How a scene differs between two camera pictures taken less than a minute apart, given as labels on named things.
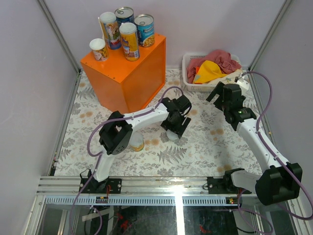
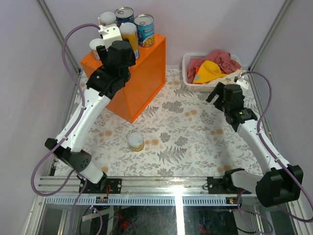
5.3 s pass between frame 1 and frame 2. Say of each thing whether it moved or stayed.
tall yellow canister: stayed
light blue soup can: stayed
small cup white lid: stayed
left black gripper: moved
